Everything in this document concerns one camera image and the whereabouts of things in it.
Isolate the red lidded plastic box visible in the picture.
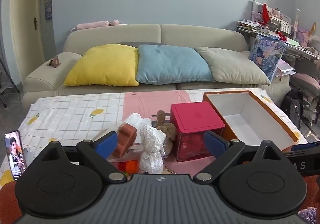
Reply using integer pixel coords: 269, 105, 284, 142
170, 101, 225, 162

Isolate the checked lemon print sheet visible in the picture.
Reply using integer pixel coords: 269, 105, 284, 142
0, 88, 308, 189

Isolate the orange cardboard box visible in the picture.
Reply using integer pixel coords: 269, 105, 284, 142
202, 91, 300, 152

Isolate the red hanging ornament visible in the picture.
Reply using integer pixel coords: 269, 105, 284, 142
261, 4, 269, 25

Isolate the orange fuzzy cloth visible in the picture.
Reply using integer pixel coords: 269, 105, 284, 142
0, 181, 23, 224
301, 175, 320, 211

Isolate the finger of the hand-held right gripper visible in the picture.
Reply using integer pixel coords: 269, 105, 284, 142
282, 142, 320, 156

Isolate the white desk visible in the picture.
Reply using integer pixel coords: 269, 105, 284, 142
250, 30, 320, 64

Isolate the stack of books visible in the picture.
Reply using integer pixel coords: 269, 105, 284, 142
236, 20, 262, 33

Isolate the brick-shaped foam toy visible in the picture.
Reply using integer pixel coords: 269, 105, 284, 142
112, 124, 137, 157

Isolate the yellow pillow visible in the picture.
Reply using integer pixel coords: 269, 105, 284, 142
64, 44, 140, 87

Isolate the black backpack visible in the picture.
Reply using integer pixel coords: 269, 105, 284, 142
280, 88, 304, 130

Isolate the orange soft toy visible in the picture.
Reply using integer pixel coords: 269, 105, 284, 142
117, 160, 139, 174

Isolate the white plastic bag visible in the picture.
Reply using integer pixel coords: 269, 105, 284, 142
123, 112, 152, 137

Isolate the brown plush toy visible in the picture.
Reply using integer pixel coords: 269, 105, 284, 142
153, 110, 177, 157

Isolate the black metal stand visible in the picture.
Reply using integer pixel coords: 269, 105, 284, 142
0, 58, 21, 108

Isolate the pink bolster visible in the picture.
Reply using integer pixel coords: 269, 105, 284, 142
71, 20, 120, 32

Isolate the pink plush toy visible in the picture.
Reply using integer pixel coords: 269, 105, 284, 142
294, 22, 320, 49

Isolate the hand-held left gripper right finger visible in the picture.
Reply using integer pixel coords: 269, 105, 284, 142
192, 131, 288, 182

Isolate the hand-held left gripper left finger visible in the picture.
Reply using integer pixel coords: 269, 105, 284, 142
37, 131, 128, 182

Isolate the smartphone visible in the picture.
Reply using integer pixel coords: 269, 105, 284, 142
4, 130, 27, 181

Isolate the pink desk chair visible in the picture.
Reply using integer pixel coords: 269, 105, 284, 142
291, 72, 320, 125

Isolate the white desk shelf organiser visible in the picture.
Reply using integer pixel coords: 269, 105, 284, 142
251, 0, 293, 37

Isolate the grey-beige pillow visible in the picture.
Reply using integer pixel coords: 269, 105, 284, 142
194, 47, 271, 86

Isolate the blue pillow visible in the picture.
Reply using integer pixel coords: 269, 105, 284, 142
136, 45, 216, 85

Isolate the purple fuzzy cloth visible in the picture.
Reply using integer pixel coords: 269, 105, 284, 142
297, 206, 318, 224

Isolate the clear plastic wrapped item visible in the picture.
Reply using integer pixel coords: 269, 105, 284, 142
138, 124, 167, 174

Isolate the printed cartoon pillow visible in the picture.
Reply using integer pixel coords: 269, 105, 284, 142
248, 34, 286, 82

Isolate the pile of papers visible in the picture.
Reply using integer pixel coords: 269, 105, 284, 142
274, 60, 297, 77

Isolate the beige sofa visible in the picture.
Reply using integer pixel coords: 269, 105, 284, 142
22, 24, 292, 112

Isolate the cream door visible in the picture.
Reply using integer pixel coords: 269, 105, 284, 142
10, 0, 42, 87

